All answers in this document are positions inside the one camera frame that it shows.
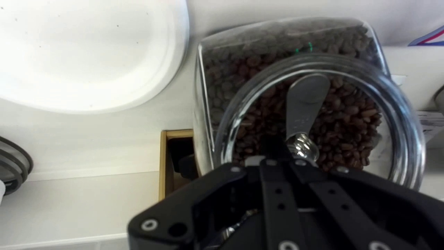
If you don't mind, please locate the wire paper towel holder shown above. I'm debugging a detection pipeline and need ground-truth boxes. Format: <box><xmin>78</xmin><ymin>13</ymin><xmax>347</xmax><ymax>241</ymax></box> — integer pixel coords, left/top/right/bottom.
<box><xmin>0</xmin><ymin>138</ymin><xmax>33</xmax><ymax>196</ymax></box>

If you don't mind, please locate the metal coffee scoop spoon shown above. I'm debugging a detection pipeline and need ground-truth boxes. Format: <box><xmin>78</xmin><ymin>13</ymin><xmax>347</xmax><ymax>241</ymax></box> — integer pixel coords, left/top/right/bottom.
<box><xmin>284</xmin><ymin>74</ymin><xmax>330</xmax><ymax>163</ymax></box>

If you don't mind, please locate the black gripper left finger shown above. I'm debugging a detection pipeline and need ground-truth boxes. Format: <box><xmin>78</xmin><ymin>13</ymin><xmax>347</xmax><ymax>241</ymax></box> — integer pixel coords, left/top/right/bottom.
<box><xmin>128</xmin><ymin>159</ymin><xmax>305</xmax><ymax>250</ymax></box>

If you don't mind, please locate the white paper plate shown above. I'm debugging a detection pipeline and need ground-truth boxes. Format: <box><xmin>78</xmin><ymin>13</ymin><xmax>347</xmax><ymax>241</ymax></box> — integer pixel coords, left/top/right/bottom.
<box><xmin>0</xmin><ymin>0</ymin><xmax>190</xmax><ymax>114</ymax></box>

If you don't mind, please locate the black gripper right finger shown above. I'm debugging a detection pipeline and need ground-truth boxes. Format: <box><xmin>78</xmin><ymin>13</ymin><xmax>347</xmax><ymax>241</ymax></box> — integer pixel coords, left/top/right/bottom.
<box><xmin>290</xmin><ymin>160</ymin><xmax>444</xmax><ymax>250</ymax></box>

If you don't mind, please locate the clear zip plastic bag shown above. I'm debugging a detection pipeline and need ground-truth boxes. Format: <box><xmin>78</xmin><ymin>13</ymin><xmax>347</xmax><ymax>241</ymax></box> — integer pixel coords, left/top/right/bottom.
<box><xmin>409</xmin><ymin>25</ymin><xmax>444</xmax><ymax>46</ymax></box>

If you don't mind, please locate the wooden organizer box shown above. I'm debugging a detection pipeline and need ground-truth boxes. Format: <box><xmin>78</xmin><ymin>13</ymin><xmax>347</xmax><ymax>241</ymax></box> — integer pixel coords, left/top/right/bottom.
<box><xmin>158</xmin><ymin>129</ymin><xmax>200</xmax><ymax>200</ymax></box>

